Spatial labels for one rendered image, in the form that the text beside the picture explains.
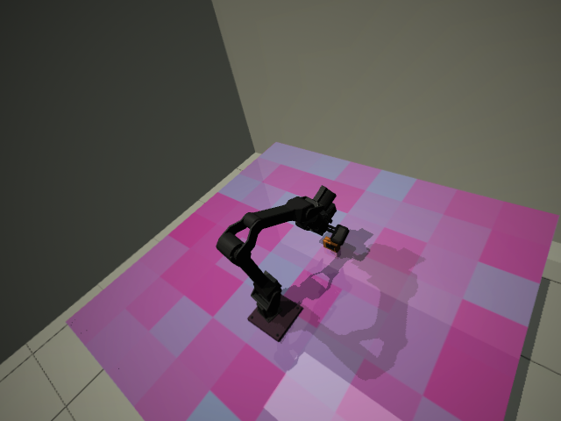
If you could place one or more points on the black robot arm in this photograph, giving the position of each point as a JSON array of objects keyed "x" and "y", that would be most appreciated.
[{"x": 303, "y": 210}]

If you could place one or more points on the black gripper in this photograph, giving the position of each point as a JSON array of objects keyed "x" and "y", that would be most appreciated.
[{"x": 339, "y": 233}]

